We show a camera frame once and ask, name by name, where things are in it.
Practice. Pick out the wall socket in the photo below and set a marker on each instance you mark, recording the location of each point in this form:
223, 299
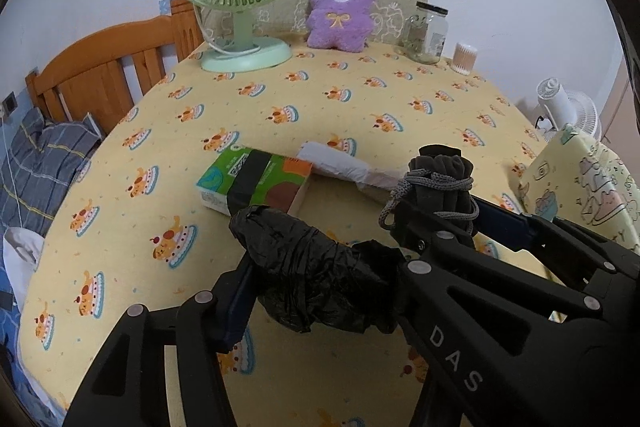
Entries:
8, 104

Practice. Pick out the blue plaid pillow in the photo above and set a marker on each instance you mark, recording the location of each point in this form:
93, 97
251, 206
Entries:
40, 157

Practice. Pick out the colourful tissue pack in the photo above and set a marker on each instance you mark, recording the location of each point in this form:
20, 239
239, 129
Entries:
225, 177

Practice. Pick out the white floor fan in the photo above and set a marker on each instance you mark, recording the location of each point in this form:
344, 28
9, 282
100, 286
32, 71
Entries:
560, 102

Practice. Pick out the beige door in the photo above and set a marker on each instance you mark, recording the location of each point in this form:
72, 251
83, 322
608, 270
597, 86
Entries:
625, 117

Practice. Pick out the cartoon paper covered box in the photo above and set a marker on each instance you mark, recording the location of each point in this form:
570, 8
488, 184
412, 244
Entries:
590, 187

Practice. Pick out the black plastic bag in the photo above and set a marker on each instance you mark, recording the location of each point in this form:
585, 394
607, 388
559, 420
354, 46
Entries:
310, 267

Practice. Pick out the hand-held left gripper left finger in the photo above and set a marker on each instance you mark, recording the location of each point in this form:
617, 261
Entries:
235, 312

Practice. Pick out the silver white packet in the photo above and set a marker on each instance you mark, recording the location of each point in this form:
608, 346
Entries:
340, 164

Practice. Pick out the blue paper on wall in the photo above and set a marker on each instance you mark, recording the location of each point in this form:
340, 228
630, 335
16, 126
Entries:
165, 5

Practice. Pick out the white cloth on bed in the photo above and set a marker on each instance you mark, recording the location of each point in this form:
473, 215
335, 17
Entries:
20, 252

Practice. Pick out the glass jar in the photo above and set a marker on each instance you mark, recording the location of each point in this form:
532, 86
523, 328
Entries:
425, 37

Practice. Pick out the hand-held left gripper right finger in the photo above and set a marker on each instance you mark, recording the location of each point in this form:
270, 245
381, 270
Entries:
435, 409

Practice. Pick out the cotton swab container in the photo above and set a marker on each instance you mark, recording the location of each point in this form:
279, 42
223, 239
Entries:
465, 57

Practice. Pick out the purple plush toy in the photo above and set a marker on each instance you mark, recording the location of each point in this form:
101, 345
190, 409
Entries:
340, 17

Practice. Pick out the wooden bed headboard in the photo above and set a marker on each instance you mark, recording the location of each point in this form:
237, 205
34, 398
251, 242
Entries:
100, 72

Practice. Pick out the blue bed sheet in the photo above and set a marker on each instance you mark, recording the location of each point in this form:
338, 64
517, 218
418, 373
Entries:
10, 332

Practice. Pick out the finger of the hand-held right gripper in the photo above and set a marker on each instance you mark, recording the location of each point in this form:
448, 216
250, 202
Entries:
425, 247
505, 224

